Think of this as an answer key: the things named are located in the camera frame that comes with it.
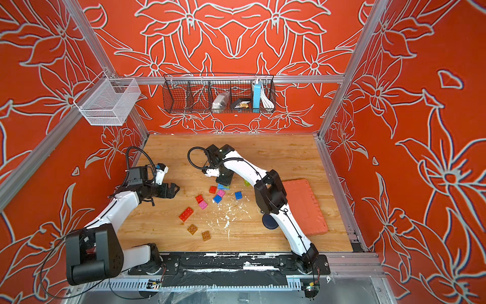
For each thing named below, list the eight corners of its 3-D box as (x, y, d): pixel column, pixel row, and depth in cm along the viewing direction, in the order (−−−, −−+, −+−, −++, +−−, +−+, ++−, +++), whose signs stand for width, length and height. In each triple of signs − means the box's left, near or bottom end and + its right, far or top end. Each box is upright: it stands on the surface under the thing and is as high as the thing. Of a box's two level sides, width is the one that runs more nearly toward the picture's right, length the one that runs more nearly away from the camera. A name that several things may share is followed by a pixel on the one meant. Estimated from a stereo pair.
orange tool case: (301, 238, 80) (304, 235, 77) (282, 185, 97) (284, 180, 94) (327, 233, 82) (331, 230, 78) (303, 181, 99) (306, 177, 95)
